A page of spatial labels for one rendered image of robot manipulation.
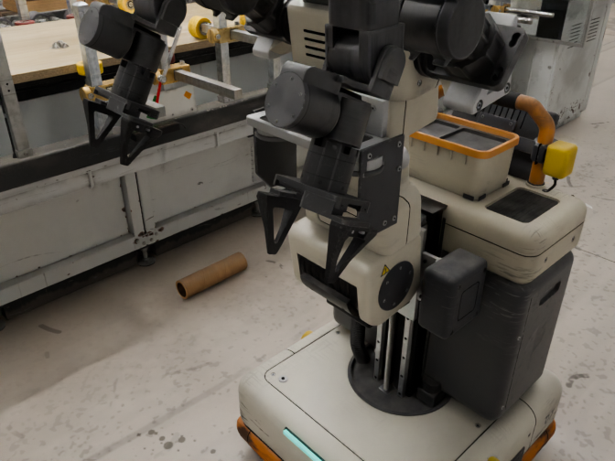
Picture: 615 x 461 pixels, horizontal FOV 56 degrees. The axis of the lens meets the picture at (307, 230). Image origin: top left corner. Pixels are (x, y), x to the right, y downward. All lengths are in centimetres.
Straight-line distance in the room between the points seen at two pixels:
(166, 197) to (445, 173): 150
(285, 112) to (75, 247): 187
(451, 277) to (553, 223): 25
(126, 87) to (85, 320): 147
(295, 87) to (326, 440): 99
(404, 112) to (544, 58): 302
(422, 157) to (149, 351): 123
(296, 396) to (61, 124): 125
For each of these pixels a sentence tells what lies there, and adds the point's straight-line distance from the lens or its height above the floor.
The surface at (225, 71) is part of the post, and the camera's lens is 222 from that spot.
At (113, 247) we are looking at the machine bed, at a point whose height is 16.
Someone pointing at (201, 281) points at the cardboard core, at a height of 6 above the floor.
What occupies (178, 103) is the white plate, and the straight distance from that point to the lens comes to 212.
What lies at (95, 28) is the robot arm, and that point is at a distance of 94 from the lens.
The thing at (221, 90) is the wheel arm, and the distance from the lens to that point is 188.
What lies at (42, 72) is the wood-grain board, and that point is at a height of 89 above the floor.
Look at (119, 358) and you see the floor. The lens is 212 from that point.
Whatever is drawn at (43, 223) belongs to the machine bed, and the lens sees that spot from 231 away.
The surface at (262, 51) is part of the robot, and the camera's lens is 113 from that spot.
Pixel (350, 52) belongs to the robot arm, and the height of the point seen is 122.
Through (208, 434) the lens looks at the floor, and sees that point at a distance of 182.
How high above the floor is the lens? 136
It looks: 30 degrees down
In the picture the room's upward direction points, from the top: straight up
